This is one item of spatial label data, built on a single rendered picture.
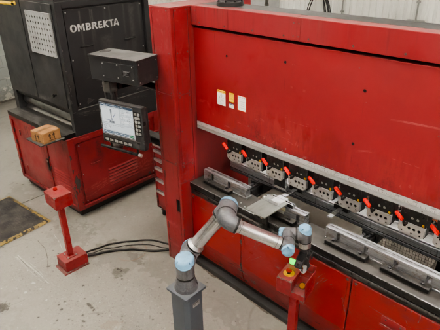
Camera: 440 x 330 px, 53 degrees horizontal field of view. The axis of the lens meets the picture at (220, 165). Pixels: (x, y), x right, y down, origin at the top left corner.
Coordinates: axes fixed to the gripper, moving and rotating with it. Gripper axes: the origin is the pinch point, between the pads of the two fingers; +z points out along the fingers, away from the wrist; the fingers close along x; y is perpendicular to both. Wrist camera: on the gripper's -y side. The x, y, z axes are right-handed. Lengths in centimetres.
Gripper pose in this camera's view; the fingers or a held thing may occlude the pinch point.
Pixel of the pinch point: (302, 272)
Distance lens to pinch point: 289.7
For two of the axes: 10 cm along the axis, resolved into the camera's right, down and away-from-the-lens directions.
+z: 0.7, 8.6, 5.1
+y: 5.7, -4.5, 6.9
